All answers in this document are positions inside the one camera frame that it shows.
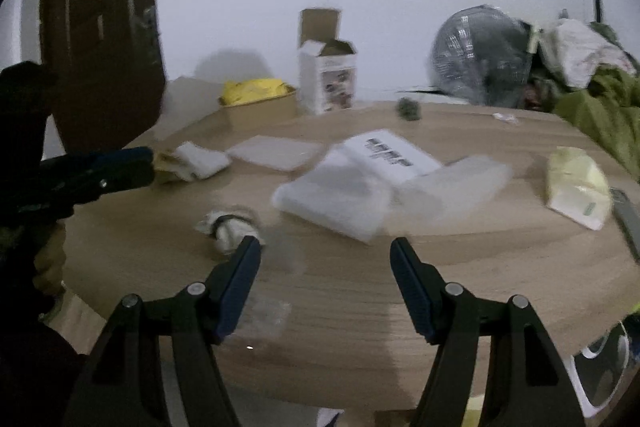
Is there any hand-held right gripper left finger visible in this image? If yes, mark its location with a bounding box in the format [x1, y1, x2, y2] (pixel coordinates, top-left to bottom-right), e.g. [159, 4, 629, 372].
[62, 235, 263, 427]

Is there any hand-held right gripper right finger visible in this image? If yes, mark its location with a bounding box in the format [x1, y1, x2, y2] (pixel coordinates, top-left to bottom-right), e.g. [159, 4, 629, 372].
[390, 237, 586, 427]

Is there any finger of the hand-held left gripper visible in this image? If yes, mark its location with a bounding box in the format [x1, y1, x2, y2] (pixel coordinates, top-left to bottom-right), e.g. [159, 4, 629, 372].
[42, 146, 154, 172]
[50, 164, 157, 208]

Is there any white cloth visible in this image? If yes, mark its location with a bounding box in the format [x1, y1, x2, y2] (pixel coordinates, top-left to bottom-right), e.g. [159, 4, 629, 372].
[152, 141, 232, 184]

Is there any white bubble wrap sheet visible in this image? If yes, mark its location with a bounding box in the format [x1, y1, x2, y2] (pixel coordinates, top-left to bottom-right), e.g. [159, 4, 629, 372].
[226, 134, 325, 173]

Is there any person's left hand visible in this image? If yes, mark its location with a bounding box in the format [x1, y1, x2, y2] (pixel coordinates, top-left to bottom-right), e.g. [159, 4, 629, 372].
[31, 223, 68, 299]

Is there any small clear plastic wrapper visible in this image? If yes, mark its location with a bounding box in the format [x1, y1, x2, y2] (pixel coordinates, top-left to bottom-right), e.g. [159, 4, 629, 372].
[244, 292, 293, 341]

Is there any translucent white plastic sheet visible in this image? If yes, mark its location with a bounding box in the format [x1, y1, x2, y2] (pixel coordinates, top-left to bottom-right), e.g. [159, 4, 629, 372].
[157, 77, 236, 142]

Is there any clear plastic bag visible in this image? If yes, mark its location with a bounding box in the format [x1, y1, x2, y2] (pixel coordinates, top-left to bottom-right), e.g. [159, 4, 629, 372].
[271, 147, 397, 244]

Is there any brown wooden door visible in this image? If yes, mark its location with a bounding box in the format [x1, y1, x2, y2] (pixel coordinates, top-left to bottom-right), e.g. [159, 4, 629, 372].
[39, 0, 169, 154]

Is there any white labelled packet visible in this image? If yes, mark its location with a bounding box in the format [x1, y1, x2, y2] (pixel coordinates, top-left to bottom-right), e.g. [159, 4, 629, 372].
[332, 128, 444, 186]

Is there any brown cardboard tray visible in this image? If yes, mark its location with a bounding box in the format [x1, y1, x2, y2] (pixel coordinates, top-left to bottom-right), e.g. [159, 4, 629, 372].
[218, 88, 300, 128]

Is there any dark green crumpled wad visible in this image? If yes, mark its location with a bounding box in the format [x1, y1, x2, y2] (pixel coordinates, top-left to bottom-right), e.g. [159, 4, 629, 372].
[395, 98, 422, 123]

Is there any pale yellow tissue pack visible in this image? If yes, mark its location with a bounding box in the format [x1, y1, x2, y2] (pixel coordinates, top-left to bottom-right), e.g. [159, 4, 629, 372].
[545, 146, 614, 232]

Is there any white edged dark shoe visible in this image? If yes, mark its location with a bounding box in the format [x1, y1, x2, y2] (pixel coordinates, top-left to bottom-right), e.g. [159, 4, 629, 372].
[570, 319, 632, 419]

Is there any open white carton box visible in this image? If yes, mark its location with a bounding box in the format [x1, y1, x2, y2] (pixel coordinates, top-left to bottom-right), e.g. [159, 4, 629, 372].
[298, 8, 359, 116]

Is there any grey remote control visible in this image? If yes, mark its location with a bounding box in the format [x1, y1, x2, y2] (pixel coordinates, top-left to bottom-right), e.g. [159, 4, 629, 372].
[609, 188, 640, 264]

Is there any fan wrapped in plastic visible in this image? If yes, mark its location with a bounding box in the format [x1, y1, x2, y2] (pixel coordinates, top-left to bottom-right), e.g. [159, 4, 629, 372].
[431, 4, 539, 108]

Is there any green cloth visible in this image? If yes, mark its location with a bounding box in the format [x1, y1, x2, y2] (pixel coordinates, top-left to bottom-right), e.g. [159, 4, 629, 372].
[552, 64, 640, 184]

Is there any white plastic bag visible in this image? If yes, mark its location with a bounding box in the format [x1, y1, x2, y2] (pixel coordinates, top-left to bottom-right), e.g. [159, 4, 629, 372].
[537, 18, 639, 89]

